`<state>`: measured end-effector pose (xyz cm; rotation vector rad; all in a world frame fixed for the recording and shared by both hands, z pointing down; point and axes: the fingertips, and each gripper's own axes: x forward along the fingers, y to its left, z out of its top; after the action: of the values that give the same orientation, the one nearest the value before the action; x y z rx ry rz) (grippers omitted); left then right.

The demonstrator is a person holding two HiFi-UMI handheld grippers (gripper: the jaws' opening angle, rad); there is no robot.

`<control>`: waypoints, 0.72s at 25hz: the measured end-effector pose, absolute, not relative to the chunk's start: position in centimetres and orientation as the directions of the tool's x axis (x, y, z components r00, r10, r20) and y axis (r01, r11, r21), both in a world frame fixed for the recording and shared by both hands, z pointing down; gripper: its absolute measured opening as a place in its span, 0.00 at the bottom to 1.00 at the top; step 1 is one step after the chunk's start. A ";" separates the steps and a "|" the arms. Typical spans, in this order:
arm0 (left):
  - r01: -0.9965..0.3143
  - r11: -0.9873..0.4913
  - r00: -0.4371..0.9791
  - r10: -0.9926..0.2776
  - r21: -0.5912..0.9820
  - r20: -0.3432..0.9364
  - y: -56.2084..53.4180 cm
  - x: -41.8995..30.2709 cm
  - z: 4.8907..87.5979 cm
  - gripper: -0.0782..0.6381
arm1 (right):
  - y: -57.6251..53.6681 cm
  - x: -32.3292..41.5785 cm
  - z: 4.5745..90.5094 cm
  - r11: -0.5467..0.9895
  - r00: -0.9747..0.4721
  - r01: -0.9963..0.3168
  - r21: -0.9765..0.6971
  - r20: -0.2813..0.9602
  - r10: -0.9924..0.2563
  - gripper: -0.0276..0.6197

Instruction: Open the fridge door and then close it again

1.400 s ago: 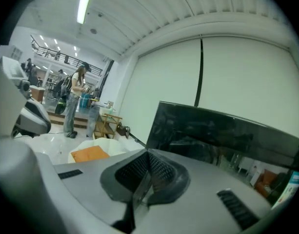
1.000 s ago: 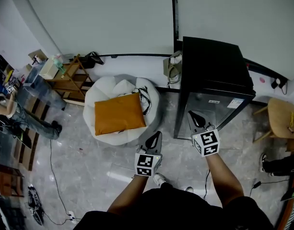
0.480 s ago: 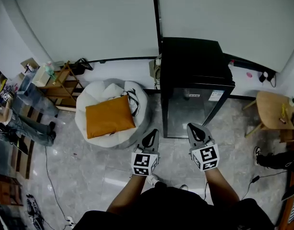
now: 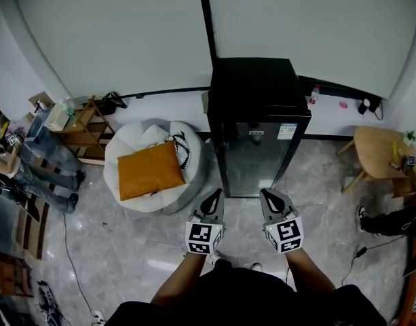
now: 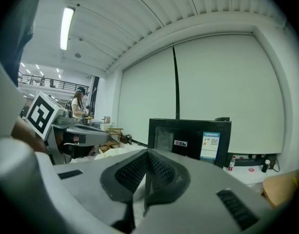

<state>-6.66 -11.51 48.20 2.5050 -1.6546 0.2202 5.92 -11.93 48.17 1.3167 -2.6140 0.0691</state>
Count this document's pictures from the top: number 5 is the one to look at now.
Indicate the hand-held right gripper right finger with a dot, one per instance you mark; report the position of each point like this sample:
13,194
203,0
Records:
207,191

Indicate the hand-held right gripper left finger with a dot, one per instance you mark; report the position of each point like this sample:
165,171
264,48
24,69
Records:
90,186

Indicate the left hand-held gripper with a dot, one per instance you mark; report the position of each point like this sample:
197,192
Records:
39,113

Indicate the black mini fridge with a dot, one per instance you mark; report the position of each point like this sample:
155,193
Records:
188,130

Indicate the person's left forearm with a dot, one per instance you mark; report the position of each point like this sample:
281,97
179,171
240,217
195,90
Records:
25,135

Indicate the person's left hand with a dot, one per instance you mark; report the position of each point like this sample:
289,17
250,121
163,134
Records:
59,141

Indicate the white box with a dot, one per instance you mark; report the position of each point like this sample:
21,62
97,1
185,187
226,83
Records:
100,125

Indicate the wooden shelf rack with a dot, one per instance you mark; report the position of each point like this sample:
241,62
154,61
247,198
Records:
113,135

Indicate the black handbag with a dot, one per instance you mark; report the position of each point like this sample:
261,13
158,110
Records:
126,139

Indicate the red label plastic bottle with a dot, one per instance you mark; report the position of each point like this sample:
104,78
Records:
232,164

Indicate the pink round disc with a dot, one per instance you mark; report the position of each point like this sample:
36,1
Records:
251,170

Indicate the black cup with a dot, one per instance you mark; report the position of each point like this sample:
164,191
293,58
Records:
265,166

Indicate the white roller blind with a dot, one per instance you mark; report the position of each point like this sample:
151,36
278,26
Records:
146,94
227,86

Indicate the black balcony railing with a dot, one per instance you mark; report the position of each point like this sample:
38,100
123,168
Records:
56,83

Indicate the round wooden side table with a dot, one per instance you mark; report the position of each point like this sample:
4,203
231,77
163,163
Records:
278,186

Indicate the long ceiling light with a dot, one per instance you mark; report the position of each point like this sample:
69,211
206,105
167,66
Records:
67,28

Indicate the person's black clothing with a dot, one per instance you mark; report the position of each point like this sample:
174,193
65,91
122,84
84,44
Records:
12,33

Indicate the black window post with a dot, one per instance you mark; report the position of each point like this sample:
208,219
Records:
176,82

